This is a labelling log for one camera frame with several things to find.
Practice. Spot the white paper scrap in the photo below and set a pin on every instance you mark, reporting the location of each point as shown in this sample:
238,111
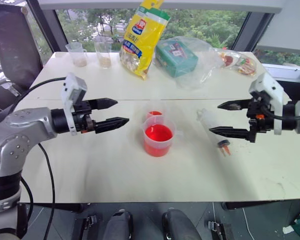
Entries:
288,230

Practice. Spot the black table frame bar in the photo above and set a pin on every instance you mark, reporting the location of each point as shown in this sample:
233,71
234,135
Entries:
62,207
255,204

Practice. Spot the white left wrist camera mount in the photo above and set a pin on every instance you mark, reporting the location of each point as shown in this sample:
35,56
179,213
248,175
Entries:
73,86

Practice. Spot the yellow snack bag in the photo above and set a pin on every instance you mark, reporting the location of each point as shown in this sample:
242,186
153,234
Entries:
142,40

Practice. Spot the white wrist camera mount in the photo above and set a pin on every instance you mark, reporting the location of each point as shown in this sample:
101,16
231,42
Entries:
73,86
267,83

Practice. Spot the black metal clamp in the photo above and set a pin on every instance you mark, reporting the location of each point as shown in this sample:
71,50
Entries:
216,227
90,222

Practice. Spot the clear plastic bottle lying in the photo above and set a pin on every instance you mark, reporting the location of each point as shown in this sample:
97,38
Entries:
210,118

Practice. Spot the green box in plastic bag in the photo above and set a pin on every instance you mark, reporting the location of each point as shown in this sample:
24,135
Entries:
205,72

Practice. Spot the small cup of red liquid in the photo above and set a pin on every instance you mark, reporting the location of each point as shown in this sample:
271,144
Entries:
155,114

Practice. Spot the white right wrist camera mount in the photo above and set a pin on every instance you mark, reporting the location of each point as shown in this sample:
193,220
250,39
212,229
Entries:
267,83

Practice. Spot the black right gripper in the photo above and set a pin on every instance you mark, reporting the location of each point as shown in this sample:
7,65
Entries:
261,120

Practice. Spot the dark rounded shape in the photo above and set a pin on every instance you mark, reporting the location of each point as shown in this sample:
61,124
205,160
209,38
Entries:
120,226
177,226

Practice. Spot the green cardboard box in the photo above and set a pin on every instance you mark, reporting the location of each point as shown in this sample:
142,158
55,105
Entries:
177,60

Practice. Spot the large cup of red liquid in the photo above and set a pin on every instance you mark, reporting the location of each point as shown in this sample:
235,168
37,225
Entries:
158,140

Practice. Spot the clear straight plastic cup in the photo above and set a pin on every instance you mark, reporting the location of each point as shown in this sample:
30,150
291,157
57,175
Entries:
103,56

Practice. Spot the black office chair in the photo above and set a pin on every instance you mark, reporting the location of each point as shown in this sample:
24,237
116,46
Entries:
12,47

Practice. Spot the clear packet of colourful snacks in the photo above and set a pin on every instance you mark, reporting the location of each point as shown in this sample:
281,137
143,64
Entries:
242,62

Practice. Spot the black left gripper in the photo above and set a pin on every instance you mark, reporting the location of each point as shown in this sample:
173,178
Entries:
82,117

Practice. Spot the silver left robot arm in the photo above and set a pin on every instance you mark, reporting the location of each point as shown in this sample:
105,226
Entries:
15,130

